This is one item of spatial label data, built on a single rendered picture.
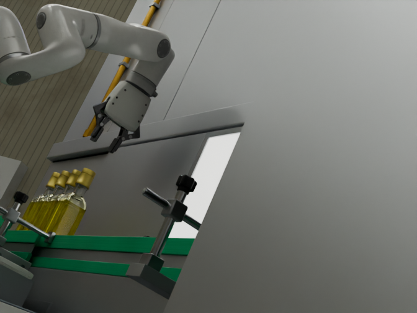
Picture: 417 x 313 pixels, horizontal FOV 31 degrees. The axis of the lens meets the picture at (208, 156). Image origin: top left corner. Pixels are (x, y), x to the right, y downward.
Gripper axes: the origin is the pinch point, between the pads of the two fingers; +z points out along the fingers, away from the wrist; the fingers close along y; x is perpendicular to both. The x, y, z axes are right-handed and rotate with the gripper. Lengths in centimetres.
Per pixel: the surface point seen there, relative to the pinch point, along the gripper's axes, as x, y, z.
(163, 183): 16.4, -12.1, 2.3
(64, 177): -7.1, 1.3, 12.9
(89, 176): 4.4, 0.2, 9.8
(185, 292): 104, 21, 18
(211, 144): 26.0, -12.7, -10.4
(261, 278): 115, 20, 13
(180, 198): 78, 14, 8
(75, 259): 32.8, 3.7, 26.7
